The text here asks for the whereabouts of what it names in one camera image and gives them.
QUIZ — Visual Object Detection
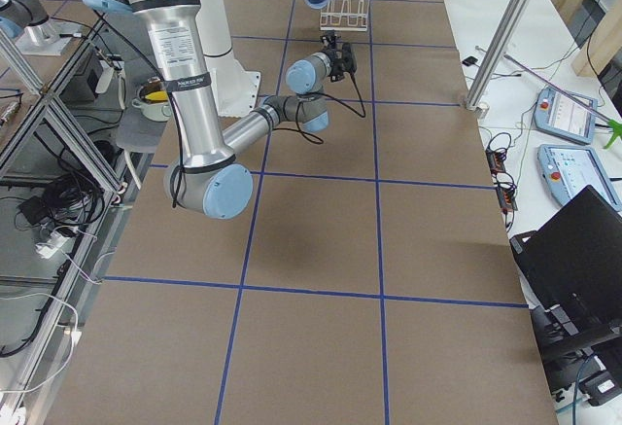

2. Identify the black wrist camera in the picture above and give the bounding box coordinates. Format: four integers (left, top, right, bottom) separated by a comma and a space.
321, 30, 357, 83

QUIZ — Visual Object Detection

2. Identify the white wire cup holder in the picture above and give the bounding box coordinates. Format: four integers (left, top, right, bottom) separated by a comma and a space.
319, 0, 371, 32

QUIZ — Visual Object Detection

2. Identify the purple metal rod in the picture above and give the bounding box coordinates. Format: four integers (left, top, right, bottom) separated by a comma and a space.
502, 53, 614, 125

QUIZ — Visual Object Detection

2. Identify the white enamel pot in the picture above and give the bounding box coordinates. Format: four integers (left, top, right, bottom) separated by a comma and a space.
131, 77, 172, 123

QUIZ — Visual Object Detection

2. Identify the white power adapter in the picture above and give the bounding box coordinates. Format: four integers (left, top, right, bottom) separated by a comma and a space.
35, 230, 73, 260

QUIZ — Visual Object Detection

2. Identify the lower teach pendant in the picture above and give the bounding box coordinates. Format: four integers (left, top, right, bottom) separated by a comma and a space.
537, 144, 621, 211

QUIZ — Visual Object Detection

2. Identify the orange black power strip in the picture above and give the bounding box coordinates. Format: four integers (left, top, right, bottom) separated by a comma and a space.
485, 148, 518, 213

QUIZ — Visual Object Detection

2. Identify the upper teach pendant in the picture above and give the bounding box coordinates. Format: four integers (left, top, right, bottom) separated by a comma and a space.
534, 86, 598, 145

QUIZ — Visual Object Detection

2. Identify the black power brick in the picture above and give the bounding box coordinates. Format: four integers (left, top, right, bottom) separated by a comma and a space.
17, 196, 49, 226

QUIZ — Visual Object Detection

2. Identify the teach pendant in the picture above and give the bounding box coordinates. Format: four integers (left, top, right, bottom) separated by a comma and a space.
534, 86, 598, 145
537, 144, 621, 211

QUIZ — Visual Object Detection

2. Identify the small black device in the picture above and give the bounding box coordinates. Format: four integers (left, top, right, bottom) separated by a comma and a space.
462, 56, 478, 66

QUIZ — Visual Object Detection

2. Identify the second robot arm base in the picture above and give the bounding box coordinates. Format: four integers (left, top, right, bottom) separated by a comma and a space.
1, 0, 84, 56

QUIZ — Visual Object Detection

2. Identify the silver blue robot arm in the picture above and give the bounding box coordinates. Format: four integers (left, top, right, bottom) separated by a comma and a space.
83, 0, 355, 219

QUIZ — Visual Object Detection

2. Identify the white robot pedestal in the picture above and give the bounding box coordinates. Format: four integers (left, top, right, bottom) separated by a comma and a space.
196, 0, 261, 118

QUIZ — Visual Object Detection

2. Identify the white cable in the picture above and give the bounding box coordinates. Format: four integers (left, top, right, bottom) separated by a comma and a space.
0, 228, 118, 394

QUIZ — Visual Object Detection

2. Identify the green plastic clamp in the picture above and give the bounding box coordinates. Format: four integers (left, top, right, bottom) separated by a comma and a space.
604, 120, 622, 149

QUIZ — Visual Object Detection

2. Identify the black laptop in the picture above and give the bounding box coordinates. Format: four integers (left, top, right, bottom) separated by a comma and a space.
510, 186, 621, 323

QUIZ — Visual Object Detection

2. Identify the aluminium frame post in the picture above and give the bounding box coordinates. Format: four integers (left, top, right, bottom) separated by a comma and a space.
465, 0, 531, 119

